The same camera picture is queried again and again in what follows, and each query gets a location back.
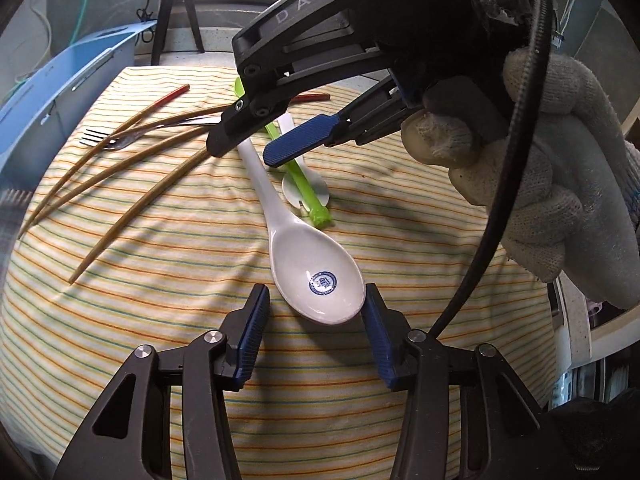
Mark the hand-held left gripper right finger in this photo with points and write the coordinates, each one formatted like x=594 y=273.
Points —
x=380 y=345

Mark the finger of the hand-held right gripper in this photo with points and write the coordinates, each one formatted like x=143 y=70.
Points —
x=260 y=75
x=300 y=137

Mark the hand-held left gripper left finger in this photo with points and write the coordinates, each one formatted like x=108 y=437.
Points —
x=250 y=340

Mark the white plastic spork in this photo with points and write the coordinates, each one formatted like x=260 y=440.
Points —
x=290 y=187

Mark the green plastic spoon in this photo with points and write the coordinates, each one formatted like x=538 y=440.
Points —
x=312 y=200

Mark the white ceramic spoon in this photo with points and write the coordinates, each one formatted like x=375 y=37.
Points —
x=315 y=280

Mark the metal fork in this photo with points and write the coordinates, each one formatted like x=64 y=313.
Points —
x=120 y=141

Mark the blue plastic basket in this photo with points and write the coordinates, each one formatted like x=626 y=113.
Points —
x=60 y=85

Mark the person's right hand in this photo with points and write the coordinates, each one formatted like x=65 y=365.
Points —
x=575 y=185

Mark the striped yellow cloth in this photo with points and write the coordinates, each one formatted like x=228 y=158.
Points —
x=175 y=310

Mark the black tripod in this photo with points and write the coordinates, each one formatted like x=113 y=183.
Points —
x=165 y=15

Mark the dark clothing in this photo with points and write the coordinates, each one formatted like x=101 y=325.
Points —
x=595 y=440

